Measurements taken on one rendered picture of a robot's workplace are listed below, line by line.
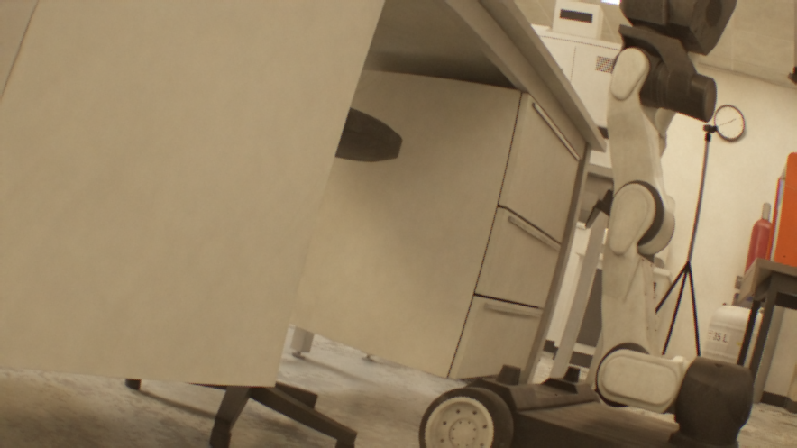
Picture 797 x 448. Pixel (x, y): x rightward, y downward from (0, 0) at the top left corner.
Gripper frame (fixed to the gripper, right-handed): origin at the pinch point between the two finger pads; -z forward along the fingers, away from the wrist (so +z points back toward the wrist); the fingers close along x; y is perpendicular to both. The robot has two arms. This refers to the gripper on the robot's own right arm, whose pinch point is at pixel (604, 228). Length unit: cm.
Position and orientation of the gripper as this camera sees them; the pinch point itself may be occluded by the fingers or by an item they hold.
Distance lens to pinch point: 173.3
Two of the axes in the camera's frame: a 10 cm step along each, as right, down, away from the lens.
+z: 5.0, -8.4, -2.1
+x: -5.2, -4.8, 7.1
